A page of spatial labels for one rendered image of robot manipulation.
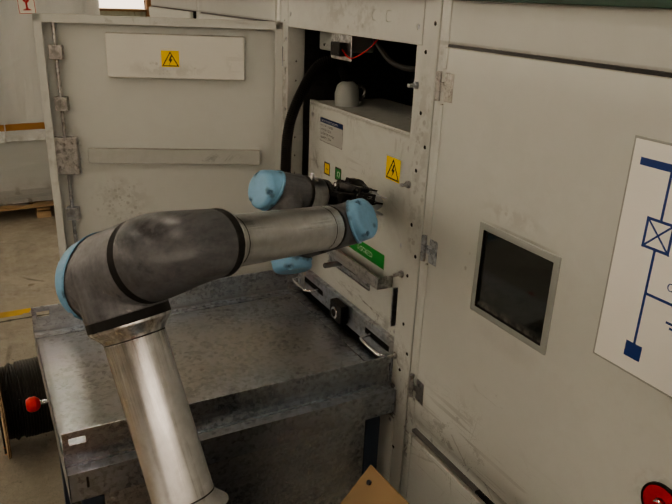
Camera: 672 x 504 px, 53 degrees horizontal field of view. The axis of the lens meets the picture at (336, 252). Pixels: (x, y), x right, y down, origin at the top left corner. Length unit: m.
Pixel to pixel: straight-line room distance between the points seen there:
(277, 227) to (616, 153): 0.47
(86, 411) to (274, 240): 0.67
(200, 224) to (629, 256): 0.55
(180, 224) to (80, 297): 0.18
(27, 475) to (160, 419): 1.85
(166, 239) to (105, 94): 1.10
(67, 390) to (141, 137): 0.73
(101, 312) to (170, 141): 1.05
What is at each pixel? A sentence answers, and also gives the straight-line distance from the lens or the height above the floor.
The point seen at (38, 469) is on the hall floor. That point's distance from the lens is 2.79.
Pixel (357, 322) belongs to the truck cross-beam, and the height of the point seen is 0.90.
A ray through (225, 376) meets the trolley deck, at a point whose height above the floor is 0.85.
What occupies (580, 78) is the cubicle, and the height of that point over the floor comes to 1.56.
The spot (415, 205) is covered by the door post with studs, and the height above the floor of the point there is 1.27.
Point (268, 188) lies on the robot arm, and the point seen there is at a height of 1.32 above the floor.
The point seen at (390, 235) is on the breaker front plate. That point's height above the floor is 1.16.
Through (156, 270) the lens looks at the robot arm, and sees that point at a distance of 0.86.
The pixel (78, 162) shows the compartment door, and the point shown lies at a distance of 1.96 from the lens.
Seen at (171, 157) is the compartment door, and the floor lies 1.22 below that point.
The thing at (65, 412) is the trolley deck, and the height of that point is 0.85.
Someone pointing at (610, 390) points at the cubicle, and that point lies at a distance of 1.02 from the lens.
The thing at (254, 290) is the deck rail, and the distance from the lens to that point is 1.93.
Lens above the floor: 1.65
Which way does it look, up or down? 21 degrees down
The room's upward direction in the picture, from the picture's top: 2 degrees clockwise
